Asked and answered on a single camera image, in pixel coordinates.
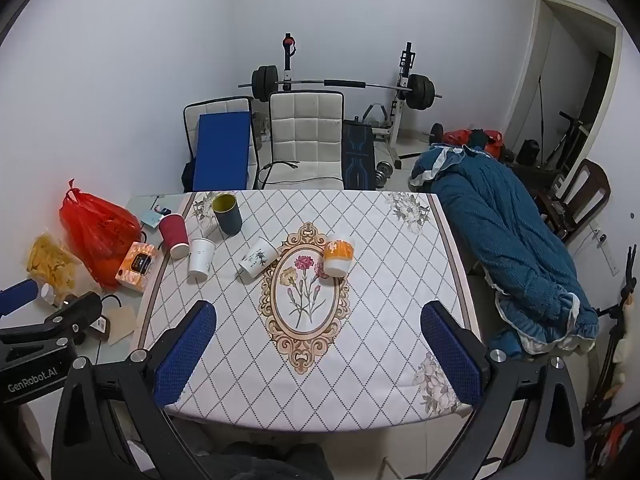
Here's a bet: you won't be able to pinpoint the barbell on rack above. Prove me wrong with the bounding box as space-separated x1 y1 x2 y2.
277 32 437 171

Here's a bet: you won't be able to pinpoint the red paper cup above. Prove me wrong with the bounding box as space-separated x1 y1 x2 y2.
159 213 191 260

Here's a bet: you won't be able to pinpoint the white door frame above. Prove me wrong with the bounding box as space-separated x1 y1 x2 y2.
505 0 623 196

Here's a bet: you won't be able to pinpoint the white padded chair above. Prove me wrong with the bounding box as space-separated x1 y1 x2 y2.
182 96 260 191
257 91 347 191

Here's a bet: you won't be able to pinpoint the dark wooden chair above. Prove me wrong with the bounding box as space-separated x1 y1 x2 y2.
537 159 612 243

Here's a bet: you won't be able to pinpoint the blue flat board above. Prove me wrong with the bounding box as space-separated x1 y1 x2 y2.
192 112 252 192

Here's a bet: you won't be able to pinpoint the black tripod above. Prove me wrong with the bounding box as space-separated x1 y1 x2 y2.
582 245 640 426

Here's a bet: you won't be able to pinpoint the teal quilt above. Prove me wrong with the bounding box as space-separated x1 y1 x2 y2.
409 144 600 358

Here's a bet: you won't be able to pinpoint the black round speaker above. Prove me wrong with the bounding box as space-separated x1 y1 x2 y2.
517 140 542 165

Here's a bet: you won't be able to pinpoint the orange and white cup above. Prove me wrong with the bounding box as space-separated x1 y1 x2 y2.
322 238 355 278

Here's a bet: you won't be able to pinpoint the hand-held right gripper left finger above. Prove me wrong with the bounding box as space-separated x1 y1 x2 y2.
50 300 218 480

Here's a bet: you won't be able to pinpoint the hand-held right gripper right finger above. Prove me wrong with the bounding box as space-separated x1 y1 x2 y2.
420 301 587 480

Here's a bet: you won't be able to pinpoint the plain white paper cup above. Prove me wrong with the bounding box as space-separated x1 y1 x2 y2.
188 238 216 281

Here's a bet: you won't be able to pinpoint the dark blue cup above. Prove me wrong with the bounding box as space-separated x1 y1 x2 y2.
212 193 244 235

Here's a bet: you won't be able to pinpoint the orange tissue box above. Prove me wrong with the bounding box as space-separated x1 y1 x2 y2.
115 241 158 293

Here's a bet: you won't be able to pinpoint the black barbell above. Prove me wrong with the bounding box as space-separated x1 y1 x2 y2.
237 65 444 111

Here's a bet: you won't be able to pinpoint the red plastic bag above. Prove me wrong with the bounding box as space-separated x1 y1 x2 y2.
59 178 143 288

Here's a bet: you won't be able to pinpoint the floral printed tablecloth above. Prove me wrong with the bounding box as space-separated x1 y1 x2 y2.
131 189 482 433

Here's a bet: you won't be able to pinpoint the white floral print cup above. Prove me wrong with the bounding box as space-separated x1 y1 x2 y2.
238 236 279 278

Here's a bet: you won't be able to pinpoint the black cable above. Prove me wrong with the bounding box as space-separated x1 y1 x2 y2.
257 160 301 184

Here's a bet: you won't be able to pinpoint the person's dark trousers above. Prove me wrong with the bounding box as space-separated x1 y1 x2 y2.
215 441 336 480

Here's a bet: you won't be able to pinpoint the clear bag of yellow chips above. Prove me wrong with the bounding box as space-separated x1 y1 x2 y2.
25 234 86 306

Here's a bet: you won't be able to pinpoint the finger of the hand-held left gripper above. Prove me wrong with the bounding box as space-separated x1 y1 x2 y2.
0 291 104 360
0 279 40 318

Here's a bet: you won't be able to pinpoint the black and blue panel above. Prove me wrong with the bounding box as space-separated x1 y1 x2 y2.
341 121 376 191

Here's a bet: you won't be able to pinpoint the brown paper tag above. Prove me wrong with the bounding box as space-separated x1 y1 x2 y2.
102 307 137 345

